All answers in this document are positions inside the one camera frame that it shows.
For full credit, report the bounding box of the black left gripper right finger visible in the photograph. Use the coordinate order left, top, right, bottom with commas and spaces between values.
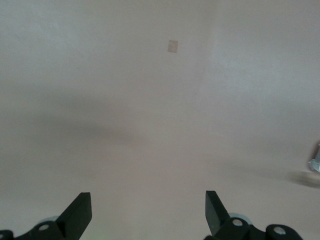
204, 190, 303, 240

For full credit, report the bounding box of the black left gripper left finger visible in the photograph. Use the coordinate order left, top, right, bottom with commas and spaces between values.
14, 191, 93, 240

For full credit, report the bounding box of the clear plastic egg box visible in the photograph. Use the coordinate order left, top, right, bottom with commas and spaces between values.
307, 141, 320, 174

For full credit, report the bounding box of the brown tape patch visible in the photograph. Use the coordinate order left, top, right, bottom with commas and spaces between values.
167, 39, 179, 54

